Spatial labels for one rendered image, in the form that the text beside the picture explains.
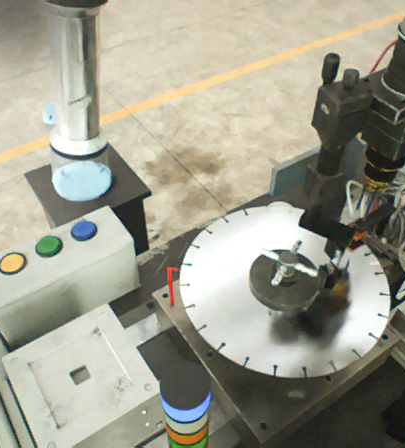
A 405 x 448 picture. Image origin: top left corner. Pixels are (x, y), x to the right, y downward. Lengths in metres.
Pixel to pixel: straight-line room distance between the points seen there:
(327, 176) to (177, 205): 1.59
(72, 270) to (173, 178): 1.54
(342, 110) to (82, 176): 0.55
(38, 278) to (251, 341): 0.39
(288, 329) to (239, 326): 0.07
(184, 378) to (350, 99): 0.37
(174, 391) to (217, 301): 0.31
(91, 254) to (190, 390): 0.49
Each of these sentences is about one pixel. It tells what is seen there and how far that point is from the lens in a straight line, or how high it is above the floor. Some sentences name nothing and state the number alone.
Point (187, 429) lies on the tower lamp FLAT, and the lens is 0.47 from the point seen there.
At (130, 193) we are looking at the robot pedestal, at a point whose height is 0.75.
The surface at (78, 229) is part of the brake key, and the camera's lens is 0.90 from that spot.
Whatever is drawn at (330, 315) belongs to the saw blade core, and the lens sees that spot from 0.73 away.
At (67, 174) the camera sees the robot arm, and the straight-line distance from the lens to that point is 0.95.
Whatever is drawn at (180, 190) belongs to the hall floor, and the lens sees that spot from 2.28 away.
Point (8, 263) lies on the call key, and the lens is 0.89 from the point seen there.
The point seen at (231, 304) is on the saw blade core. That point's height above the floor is 0.95.
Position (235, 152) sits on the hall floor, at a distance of 2.51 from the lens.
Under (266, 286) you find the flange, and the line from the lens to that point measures 0.73.
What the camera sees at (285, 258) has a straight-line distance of 0.71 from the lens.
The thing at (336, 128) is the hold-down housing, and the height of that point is 1.22.
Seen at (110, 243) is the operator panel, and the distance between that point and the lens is 0.88.
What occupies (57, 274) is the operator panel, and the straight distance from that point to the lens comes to 0.85.
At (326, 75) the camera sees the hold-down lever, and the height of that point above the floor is 1.25.
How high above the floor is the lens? 1.55
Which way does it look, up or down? 48 degrees down
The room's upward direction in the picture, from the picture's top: straight up
